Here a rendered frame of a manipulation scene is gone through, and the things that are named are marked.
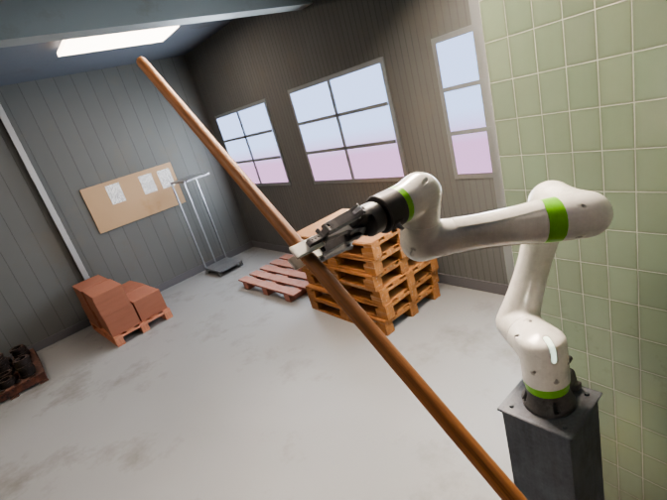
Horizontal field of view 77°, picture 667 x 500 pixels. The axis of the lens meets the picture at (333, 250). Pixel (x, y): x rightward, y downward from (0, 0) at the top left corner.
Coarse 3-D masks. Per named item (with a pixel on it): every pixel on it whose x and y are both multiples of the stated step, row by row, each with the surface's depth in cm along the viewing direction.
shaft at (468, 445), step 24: (144, 72) 115; (168, 96) 109; (192, 120) 104; (216, 144) 100; (240, 168) 97; (288, 240) 86; (312, 264) 83; (336, 288) 80; (360, 312) 78; (384, 336) 75; (408, 384) 72; (432, 408) 69; (456, 432) 67; (480, 456) 65; (504, 480) 64
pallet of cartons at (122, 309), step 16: (80, 288) 577; (96, 288) 555; (112, 288) 536; (128, 288) 622; (144, 288) 601; (96, 304) 525; (112, 304) 537; (128, 304) 550; (144, 304) 566; (160, 304) 581; (96, 320) 578; (112, 320) 539; (128, 320) 552; (144, 320) 566; (112, 336) 541
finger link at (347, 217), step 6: (348, 210) 87; (360, 210) 87; (336, 216) 86; (342, 216) 86; (348, 216) 86; (354, 216) 87; (330, 222) 85; (336, 222) 85; (342, 222) 85; (348, 222) 86; (336, 228) 85; (330, 234) 84
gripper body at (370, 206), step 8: (368, 208) 92; (376, 208) 92; (368, 216) 91; (376, 216) 91; (384, 216) 92; (352, 224) 90; (360, 224) 91; (368, 224) 93; (376, 224) 91; (384, 224) 93; (368, 232) 94; (376, 232) 93
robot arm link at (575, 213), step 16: (576, 192) 107; (592, 192) 105; (560, 208) 103; (576, 208) 103; (592, 208) 103; (608, 208) 103; (560, 224) 103; (576, 224) 103; (592, 224) 103; (608, 224) 105; (560, 240) 107
